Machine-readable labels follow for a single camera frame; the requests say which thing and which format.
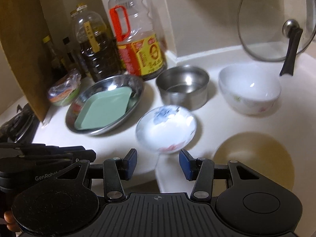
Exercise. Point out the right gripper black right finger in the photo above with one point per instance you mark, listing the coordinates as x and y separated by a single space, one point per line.
199 170

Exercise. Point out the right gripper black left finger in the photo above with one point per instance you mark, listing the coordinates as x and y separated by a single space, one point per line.
116 170

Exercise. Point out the white floral saucer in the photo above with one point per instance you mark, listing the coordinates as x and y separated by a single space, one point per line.
166 129

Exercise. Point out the green square plate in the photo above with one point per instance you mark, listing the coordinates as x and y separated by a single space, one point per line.
105 107

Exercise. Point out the small stainless steel bowl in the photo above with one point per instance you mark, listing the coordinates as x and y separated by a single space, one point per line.
185 85

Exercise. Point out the left hand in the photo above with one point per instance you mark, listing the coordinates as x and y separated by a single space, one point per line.
11 222

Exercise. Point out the black gas stove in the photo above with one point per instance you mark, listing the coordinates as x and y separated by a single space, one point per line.
21 128

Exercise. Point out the beige plastic bowl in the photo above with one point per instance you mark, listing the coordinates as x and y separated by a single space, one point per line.
262 153

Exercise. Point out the large stainless steel basin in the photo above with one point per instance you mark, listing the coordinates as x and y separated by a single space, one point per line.
134 82

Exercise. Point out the wrapped colourful bowl stack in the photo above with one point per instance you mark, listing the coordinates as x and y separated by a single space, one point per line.
65 90

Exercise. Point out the white ceramic bowl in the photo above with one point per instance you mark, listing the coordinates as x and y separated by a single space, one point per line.
249 89

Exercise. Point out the yellow cap sauce bottle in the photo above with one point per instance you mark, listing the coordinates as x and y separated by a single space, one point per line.
57 60

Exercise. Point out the dark oil bottle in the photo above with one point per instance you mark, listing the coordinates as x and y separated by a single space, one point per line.
97 48

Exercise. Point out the black cap sauce bottle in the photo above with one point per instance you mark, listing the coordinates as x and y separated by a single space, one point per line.
73 56

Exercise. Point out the red yellow label oil bottle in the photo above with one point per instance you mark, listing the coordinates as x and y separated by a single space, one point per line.
137 43

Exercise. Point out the wooden cutting board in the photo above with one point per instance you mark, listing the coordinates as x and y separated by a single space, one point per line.
23 27

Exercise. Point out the glass pot lid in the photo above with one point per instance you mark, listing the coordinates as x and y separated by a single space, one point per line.
276 30

